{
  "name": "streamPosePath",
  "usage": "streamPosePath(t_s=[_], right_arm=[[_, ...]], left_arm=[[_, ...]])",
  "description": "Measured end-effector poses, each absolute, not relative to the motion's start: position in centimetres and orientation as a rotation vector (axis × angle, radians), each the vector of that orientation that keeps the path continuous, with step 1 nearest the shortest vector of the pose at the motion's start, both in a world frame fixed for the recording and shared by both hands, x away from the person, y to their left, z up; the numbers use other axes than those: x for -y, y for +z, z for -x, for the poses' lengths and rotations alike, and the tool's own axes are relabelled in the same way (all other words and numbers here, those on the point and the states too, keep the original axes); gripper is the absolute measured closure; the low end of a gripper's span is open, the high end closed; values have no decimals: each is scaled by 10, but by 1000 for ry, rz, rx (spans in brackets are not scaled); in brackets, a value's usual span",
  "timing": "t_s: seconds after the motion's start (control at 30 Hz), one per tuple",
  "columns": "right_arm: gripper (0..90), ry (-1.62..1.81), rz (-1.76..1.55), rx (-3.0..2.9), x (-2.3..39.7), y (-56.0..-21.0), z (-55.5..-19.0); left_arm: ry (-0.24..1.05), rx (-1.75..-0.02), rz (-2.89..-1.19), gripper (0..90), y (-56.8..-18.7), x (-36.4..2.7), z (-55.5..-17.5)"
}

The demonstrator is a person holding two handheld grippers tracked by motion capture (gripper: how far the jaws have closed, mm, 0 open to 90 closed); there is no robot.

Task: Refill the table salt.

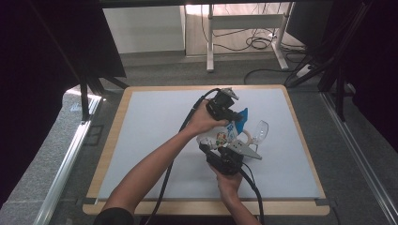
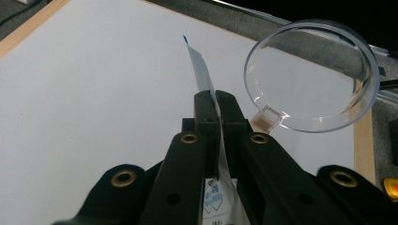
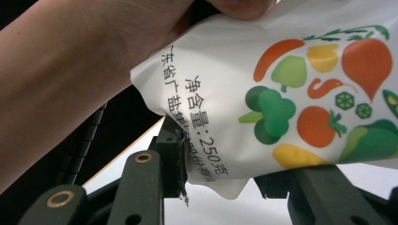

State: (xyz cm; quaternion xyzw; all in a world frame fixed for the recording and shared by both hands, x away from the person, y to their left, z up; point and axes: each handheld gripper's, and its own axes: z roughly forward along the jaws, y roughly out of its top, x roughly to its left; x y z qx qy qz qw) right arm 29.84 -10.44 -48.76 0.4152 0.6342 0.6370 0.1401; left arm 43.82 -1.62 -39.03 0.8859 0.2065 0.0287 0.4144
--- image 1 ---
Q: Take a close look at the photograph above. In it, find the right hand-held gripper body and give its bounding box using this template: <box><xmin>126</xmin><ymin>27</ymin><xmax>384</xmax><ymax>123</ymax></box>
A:
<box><xmin>206</xmin><ymin>139</ymin><xmax>263</xmax><ymax>176</ymax></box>

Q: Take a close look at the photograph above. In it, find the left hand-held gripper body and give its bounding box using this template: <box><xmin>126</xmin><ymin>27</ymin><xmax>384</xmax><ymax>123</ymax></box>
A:
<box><xmin>205</xmin><ymin>87</ymin><xmax>239</xmax><ymax>122</ymax></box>

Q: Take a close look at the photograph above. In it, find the white and blue powder bag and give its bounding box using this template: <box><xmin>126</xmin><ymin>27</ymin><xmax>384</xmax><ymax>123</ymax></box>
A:
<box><xmin>195</xmin><ymin>107</ymin><xmax>249</xmax><ymax>150</ymax></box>

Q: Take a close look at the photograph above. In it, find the clear glass cup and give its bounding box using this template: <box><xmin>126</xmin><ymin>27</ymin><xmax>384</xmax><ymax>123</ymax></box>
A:
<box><xmin>237</xmin><ymin>120</ymin><xmax>270</xmax><ymax>148</ymax></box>

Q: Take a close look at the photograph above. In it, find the person's left hand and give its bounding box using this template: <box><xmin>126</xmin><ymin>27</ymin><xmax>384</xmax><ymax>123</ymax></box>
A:
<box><xmin>184</xmin><ymin>99</ymin><xmax>229</xmax><ymax>137</ymax></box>

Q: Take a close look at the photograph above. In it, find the person's right hand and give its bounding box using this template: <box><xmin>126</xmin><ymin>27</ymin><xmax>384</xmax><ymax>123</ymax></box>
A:
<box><xmin>208</xmin><ymin>163</ymin><xmax>244</xmax><ymax>201</ymax></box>

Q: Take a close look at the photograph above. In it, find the white table mat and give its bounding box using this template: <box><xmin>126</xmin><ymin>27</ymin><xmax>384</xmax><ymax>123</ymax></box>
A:
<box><xmin>97</xmin><ymin>87</ymin><xmax>323</xmax><ymax>201</ymax></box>

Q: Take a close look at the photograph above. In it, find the white power strip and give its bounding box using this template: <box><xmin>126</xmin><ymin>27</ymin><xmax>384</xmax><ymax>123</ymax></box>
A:
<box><xmin>295</xmin><ymin>64</ymin><xmax>314</xmax><ymax>79</ymax></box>

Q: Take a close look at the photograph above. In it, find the black tripod stand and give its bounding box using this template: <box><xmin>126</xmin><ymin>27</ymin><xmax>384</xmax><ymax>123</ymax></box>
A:
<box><xmin>283</xmin><ymin>0</ymin><xmax>374</xmax><ymax>88</ymax></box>

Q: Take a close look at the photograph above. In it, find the person's black sleeve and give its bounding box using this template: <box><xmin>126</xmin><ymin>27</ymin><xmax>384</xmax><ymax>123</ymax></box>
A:
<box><xmin>93</xmin><ymin>206</ymin><xmax>135</xmax><ymax>225</ymax></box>

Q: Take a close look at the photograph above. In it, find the black stand with short legs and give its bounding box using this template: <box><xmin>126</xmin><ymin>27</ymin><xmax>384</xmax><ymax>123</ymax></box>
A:
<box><xmin>78</xmin><ymin>74</ymin><xmax>130</xmax><ymax>121</ymax></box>

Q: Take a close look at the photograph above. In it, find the narrow black curtain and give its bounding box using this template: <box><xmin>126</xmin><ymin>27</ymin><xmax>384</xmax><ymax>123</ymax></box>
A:
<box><xmin>325</xmin><ymin>0</ymin><xmax>398</xmax><ymax>154</ymax></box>

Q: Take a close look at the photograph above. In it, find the wide black curtain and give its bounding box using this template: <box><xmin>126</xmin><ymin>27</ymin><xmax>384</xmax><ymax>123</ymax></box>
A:
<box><xmin>0</xmin><ymin>0</ymin><xmax>128</xmax><ymax>207</ymax></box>

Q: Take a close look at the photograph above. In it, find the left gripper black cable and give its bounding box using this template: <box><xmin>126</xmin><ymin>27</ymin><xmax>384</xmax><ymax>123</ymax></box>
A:
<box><xmin>142</xmin><ymin>87</ymin><xmax>222</xmax><ymax>225</ymax></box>

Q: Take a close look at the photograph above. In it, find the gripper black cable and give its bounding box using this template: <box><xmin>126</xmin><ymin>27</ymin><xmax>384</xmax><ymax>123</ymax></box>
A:
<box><xmin>238</xmin><ymin>162</ymin><xmax>266</xmax><ymax>225</ymax></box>
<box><xmin>142</xmin><ymin>87</ymin><xmax>222</xmax><ymax>225</ymax></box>

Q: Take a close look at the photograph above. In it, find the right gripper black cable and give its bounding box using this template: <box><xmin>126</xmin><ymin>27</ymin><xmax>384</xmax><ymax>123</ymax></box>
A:
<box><xmin>238</xmin><ymin>162</ymin><xmax>266</xmax><ymax>225</ymax></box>

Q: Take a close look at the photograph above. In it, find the black floor cable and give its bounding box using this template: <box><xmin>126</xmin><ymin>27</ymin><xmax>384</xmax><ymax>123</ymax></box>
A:
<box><xmin>243</xmin><ymin>67</ymin><xmax>295</xmax><ymax>85</ymax></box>

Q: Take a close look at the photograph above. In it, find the black cable coil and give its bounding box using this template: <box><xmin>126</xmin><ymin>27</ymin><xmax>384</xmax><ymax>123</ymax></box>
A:
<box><xmin>245</xmin><ymin>36</ymin><xmax>273</xmax><ymax>51</ymax></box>

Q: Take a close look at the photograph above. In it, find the white desk frame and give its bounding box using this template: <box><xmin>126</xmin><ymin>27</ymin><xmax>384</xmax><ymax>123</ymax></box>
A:
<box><xmin>206</xmin><ymin>3</ymin><xmax>295</xmax><ymax>73</ymax></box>

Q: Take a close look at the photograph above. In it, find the white wall panel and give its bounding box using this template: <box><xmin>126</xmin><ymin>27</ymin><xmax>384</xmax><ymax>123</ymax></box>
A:
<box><xmin>102</xmin><ymin>6</ymin><xmax>186</xmax><ymax>54</ymax></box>

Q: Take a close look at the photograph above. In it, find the aluminium floor rail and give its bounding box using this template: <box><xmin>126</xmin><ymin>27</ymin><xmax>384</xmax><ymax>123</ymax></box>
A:
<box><xmin>320</xmin><ymin>92</ymin><xmax>398</xmax><ymax>224</ymax></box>
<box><xmin>32</xmin><ymin>95</ymin><xmax>102</xmax><ymax>225</ymax></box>

